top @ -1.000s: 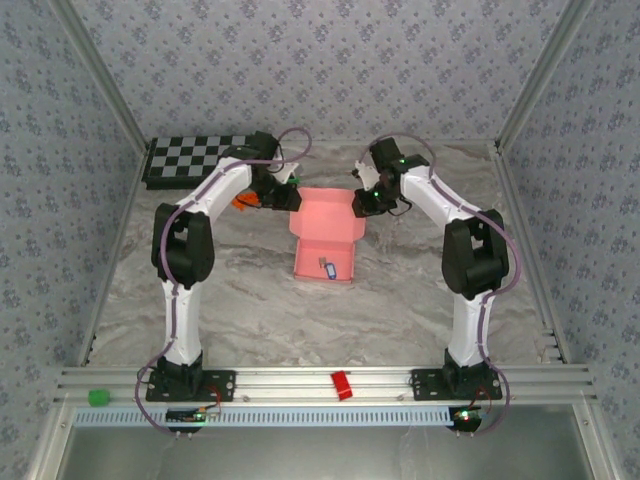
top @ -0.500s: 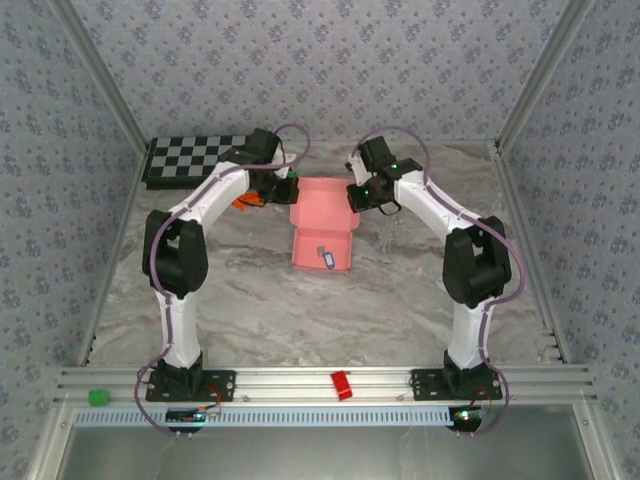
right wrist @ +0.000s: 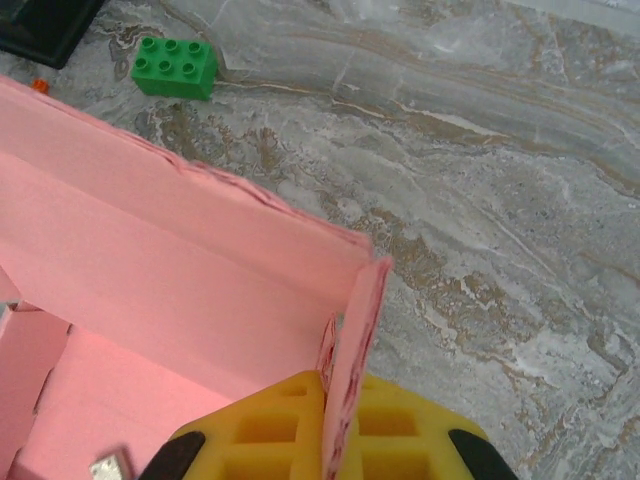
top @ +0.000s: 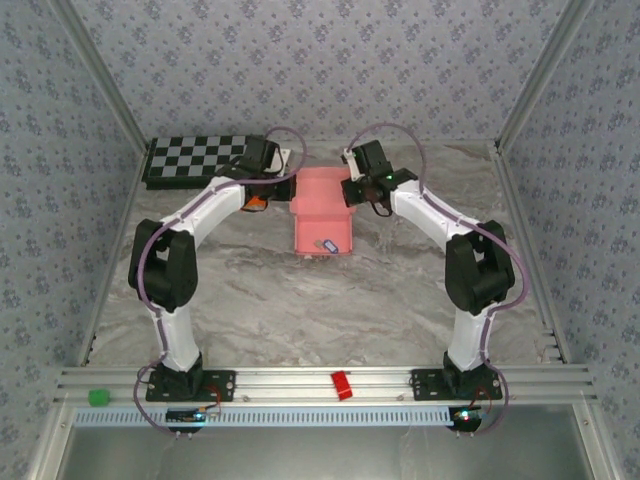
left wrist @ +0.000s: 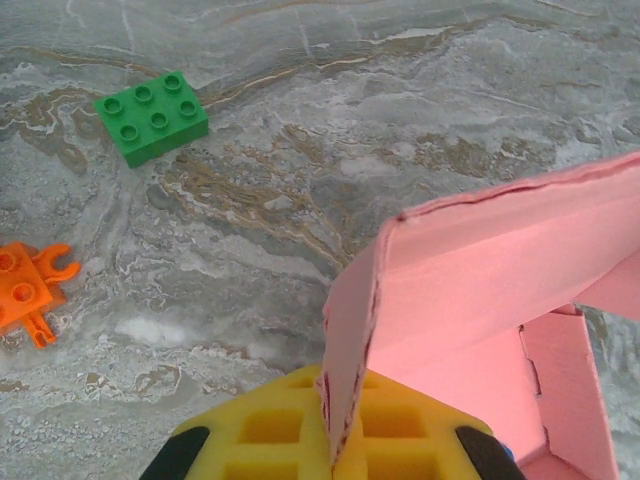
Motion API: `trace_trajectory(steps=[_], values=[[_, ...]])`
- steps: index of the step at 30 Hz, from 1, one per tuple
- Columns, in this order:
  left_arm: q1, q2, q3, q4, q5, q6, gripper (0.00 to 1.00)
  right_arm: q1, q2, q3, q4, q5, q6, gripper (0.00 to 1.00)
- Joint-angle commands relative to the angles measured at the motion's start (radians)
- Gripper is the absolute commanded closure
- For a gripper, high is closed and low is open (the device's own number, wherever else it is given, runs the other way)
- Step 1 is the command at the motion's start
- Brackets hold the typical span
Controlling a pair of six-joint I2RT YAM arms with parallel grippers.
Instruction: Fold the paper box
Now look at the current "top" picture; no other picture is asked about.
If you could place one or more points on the pink paper box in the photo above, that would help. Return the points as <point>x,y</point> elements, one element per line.
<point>320,200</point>

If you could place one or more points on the blue key tag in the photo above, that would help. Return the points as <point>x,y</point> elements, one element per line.
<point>331,245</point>

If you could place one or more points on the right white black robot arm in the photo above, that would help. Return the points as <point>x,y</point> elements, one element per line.
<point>470,340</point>

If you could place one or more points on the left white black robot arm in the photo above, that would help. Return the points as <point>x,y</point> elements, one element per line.
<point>175,340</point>

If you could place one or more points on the orange plastic object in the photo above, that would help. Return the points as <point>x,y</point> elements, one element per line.
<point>256,204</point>

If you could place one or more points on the black grey checkerboard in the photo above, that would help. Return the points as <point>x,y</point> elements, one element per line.
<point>190,160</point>

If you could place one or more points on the red block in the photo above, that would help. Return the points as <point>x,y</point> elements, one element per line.
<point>342,386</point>

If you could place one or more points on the grey metal sheet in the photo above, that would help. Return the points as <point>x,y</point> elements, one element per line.
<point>320,455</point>

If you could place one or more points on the green cube block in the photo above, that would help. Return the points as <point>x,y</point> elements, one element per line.
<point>98,397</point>

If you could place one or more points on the left aluminium side rail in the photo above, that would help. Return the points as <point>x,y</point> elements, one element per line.
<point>112,250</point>

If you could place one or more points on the aluminium side rail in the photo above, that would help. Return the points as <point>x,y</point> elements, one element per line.
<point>530,250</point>
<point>112,250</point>

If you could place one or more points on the right aluminium side rail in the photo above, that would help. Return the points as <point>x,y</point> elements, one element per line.
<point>530,250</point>

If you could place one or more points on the aluminium mounting rail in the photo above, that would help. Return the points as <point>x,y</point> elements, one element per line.
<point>280,385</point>

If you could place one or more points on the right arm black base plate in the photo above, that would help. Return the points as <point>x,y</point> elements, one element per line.
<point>425,385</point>

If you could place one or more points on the left aluminium corner post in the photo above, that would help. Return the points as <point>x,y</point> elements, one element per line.
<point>100,75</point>

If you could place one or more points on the aluminium corner post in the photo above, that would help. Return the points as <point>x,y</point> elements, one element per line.
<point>545,75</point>
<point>100,75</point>

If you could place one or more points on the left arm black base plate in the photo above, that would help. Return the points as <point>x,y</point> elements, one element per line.
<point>220,385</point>

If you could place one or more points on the right aluminium corner post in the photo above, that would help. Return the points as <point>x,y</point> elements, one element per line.
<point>545,75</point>

